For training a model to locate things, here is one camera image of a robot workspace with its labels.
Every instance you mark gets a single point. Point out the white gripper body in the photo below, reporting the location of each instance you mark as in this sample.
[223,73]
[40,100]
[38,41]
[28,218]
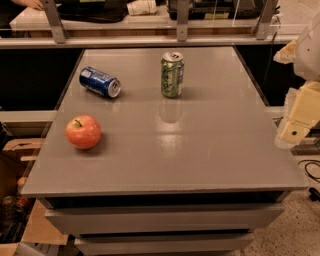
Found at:
[309,55]

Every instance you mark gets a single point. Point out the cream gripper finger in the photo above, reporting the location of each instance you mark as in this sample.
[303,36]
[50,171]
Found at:
[301,113]
[286,54]

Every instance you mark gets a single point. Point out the red apple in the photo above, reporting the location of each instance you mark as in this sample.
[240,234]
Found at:
[84,132]

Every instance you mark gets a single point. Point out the person hand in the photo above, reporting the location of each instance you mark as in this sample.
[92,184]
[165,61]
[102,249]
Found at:
[35,4]

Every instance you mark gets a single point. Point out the black tray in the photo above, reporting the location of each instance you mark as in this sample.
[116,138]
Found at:
[225,9]

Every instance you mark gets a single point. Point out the green soda can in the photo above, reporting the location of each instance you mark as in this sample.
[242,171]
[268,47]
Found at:
[172,71]

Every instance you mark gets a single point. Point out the grey drawer cabinet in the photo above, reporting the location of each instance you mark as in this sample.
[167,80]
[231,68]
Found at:
[190,175]

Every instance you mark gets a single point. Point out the white paper cup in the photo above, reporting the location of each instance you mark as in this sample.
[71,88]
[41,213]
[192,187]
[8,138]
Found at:
[142,7]

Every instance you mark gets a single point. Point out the black bag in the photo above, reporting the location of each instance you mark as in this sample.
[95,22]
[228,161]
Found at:
[95,11]

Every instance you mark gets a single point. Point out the blue soda can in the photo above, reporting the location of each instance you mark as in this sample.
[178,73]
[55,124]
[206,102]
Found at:
[100,82]

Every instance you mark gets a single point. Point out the cardboard box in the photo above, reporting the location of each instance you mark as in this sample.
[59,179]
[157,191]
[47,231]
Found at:
[24,229]

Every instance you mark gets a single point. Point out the metal railing frame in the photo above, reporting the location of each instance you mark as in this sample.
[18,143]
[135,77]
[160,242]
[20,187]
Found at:
[33,29]

